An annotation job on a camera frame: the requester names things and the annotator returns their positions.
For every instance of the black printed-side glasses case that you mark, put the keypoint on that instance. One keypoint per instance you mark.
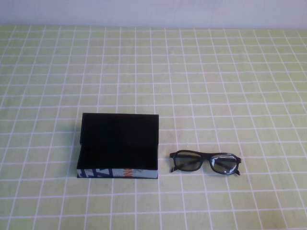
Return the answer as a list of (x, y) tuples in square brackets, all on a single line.
[(120, 134)]

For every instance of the green white-checked tablecloth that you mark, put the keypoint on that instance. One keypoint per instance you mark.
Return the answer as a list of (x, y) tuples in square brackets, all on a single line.
[(216, 83)]

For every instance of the black-framed glasses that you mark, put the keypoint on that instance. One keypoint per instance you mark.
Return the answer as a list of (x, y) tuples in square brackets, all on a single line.
[(206, 157)]

